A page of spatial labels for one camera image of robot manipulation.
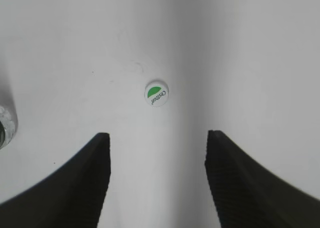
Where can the clear Cestbon water bottle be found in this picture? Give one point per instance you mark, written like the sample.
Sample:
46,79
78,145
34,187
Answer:
8,125

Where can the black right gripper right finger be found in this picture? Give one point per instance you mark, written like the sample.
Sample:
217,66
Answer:
247,195

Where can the white green bottle cap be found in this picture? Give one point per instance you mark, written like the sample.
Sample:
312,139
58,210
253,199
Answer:
156,93

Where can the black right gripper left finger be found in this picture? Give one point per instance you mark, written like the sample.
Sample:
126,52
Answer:
71,197

